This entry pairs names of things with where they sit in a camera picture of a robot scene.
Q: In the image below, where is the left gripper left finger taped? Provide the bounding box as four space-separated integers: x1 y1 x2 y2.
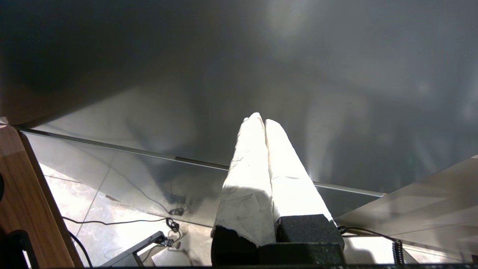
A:
211 112 277 266

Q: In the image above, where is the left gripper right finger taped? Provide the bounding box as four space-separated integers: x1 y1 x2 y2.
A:
265 120 345 245

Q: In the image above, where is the black metal stand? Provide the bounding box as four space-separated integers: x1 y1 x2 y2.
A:
100 231 175 268

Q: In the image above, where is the tall silver door refrigerator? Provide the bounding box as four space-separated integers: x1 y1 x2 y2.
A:
0 0 478 269

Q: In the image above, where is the brown wooden panel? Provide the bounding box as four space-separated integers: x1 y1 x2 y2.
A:
0 123 83 268

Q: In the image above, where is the black bulky object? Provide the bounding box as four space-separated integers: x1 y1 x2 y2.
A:
0 230 40 269

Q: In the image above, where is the black coiled cable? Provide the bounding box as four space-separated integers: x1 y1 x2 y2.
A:
337 225 406 265

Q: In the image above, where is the thin black floor cable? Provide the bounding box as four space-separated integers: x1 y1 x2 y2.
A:
62 216 180 234

